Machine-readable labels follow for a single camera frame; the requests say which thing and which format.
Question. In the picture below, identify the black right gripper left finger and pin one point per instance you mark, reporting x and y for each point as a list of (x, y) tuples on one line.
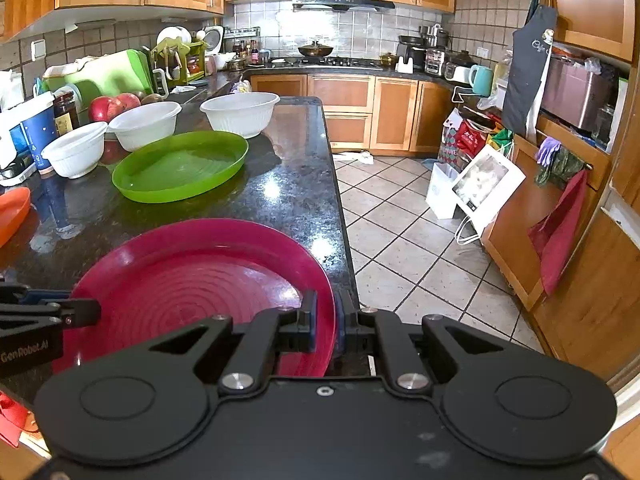
[(244, 356)]

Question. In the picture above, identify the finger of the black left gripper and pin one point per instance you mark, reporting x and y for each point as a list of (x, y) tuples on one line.
[(21, 301)]

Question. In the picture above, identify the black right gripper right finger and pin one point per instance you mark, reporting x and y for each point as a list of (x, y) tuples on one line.
[(410, 357)]

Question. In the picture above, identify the orange plastic plate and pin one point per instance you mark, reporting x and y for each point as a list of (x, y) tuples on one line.
[(14, 208)]

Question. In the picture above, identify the magenta plastic plate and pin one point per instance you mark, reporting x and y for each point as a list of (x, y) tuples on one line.
[(178, 274)]

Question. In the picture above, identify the white plastic bowl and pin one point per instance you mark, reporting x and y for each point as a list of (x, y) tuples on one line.
[(245, 114), (76, 153), (145, 124)]

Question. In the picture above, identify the red cloth hanging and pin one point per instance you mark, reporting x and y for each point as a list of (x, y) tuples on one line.
[(552, 237)]

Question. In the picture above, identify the white framed box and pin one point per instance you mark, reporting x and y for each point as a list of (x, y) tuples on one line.
[(485, 186)]

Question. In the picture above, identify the blue paper cup white lid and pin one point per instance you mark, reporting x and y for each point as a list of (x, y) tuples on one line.
[(37, 122)]

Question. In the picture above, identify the dark jar red lid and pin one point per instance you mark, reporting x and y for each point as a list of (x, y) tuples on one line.
[(65, 113)]

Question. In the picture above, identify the green plastic plate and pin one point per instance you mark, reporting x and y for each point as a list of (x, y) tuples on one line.
[(180, 166)]

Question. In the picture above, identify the red apple left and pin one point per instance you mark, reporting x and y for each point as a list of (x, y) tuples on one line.
[(105, 109)]

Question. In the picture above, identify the red apple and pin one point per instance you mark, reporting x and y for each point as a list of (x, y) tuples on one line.
[(129, 100), (105, 109)]

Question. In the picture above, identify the red shopping bag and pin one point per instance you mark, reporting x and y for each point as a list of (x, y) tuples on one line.
[(469, 140)]

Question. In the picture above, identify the red apple right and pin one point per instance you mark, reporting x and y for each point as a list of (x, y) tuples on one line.
[(129, 100)]

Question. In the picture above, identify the purple rubber glove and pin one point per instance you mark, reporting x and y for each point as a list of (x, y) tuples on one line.
[(547, 150)]

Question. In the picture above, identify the green cutting board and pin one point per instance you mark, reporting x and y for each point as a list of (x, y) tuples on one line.
[(108, 75)]

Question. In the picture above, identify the teal mug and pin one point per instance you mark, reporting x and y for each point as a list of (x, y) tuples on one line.
[(480, 80)]

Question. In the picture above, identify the green dish rack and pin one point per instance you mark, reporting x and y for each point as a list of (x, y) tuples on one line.
[(180, 62)]

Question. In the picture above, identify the silver toaster oven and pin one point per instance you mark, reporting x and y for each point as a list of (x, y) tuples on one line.
[(575, 94)]

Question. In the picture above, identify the black wok on stove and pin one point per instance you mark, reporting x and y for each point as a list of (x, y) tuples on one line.
[(315, 50)]

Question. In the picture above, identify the dark apron hanging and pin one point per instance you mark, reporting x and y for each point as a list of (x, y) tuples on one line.
[(531, 52)]

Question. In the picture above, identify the range hood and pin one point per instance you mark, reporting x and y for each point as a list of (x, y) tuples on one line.
[(343, 5)]

